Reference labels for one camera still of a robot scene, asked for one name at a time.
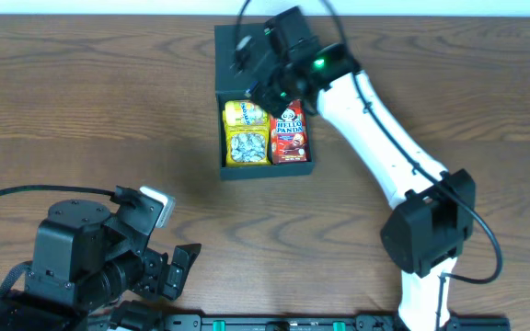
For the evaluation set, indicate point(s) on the blue small candy box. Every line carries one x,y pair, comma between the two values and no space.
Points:
253,90

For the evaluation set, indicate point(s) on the yellow sunflower seed bag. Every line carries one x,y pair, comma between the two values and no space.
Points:
246,139

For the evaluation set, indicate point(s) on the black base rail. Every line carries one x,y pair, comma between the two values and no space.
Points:
292,323

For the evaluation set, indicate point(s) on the red Hello Panda box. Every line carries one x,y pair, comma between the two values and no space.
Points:
289,142

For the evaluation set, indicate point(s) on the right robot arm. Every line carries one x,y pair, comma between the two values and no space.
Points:
432,209

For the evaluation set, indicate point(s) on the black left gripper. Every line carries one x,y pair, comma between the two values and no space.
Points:
171,277

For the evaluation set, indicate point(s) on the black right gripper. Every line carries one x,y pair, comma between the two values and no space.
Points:
268,96

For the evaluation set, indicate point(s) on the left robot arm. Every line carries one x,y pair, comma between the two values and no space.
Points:
87,256

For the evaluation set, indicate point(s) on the yellow Mentos bottle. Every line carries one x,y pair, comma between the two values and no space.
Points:
244,112

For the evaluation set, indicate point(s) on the green clamp on rail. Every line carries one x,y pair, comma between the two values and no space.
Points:
219,325

